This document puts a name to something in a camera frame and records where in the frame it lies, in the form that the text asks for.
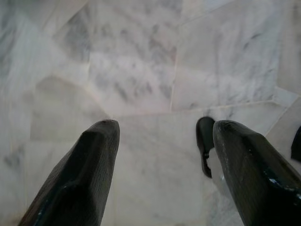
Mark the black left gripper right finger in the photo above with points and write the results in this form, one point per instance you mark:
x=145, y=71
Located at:
x=254, y=179

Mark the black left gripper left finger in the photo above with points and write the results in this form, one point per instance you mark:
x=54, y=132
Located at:
x=80, y=176

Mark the grey left robot leg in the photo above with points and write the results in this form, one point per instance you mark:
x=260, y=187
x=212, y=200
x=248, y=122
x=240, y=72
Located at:
x=215, y=166

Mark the black right robot foot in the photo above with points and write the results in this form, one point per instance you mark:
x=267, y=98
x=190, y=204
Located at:
x=296, y=146

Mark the black robot foot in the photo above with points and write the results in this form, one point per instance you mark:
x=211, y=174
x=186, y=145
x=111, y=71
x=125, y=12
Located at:
x=296, y=146
x=204, y=136

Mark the black left robot foot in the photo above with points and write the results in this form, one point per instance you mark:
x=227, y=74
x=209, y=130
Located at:
x=204, y=136

